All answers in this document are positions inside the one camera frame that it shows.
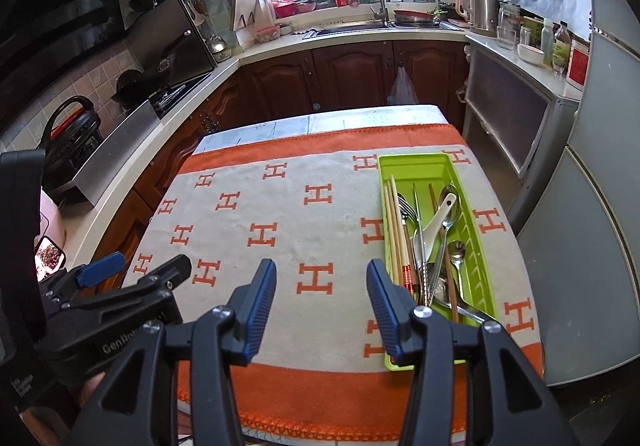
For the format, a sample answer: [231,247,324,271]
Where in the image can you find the wooden cutting board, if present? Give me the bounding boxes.
[230,0,276,33]

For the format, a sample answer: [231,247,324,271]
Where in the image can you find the black range hood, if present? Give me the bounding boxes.
[0,0,151,97]

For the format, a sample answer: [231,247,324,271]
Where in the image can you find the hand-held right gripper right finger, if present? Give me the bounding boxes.
[366,258,581,446]

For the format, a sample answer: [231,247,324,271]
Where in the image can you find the red plastic basin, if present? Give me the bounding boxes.
[271,0,313,19]

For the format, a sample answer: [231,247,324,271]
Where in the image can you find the steel sink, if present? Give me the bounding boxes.
[301,22,396,41]

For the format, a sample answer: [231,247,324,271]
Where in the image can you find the red label container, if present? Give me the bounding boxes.
[566,36,592,87]

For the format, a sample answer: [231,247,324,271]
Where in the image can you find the green plastic utensil tray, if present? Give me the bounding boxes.
[377,152,497,371]

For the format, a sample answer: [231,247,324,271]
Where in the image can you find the steel electric kettle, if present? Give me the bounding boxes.
[459,0,499,38]

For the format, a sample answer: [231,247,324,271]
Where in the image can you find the brown wooden kitchen cabinets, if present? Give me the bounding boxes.
[102,38,471,287]

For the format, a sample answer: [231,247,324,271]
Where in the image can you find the grey side cabinet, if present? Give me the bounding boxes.
[461,33,583,224]

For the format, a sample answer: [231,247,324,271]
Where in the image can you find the steel chopstick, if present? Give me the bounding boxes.
[413,183,432,308]

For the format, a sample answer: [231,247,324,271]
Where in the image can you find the gas stove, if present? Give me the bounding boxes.
[145,71,213,119]

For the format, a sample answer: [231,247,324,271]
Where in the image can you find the white bowl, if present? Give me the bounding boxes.
[516,43,546,67]

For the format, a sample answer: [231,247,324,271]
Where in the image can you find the phone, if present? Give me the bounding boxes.
[34,236,68,284]

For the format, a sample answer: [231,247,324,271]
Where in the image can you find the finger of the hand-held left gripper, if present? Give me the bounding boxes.
[70,251,127,289]
[102,253,193,312]

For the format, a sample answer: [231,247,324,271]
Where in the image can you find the small steel teapot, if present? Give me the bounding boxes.
[206,33,232,63]

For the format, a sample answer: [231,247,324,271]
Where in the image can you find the wood-handled metal spoon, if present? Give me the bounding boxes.
[397,195,423,277]

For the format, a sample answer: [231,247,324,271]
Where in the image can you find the pink patterned bowl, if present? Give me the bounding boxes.
[254,24,282,45]

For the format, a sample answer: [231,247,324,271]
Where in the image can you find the person's left hand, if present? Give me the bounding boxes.
[75,371,108,409]

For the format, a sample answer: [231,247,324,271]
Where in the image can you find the hanging plastic bag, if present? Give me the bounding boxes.
[387,66,420,107]

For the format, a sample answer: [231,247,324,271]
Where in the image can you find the black splash guard panel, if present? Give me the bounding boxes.
[125,0,217,87]

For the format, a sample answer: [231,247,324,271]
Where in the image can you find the brown wooden chopstick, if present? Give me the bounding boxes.
[429,183,460,323]

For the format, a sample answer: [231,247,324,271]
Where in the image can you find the black handle steel spoon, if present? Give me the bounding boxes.
[425,184,462,302]

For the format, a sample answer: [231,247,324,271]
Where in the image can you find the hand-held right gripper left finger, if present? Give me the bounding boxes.
[65,258,278,446]

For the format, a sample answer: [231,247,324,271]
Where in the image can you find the white cap bottle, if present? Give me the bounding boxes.
[541,18,556,67]

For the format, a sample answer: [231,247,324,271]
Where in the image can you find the green label bottle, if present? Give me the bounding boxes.
[552,21,572,75]

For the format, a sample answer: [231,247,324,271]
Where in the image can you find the white kitchen countertop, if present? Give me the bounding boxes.
[60,23,473,277]

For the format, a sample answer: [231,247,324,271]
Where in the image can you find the orange and white printed blanket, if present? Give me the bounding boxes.
[120,123,543,444]

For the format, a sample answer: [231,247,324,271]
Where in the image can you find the grey refrigerator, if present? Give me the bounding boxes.
[515,0,640,387]

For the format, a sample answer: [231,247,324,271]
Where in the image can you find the white ceramic spoon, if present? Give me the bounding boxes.
[422,192,458,239]

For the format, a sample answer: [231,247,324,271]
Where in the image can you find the small steel spoon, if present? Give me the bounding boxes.
[446,240,468,307]

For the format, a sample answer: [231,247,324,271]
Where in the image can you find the black pressure cooker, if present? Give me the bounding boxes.
[37,96,103,187]

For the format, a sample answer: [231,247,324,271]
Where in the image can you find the red frying pan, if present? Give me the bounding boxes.
[392,8,443,27]

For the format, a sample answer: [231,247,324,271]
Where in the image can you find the large steel soup spoon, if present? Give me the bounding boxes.
[430,276,488,325]

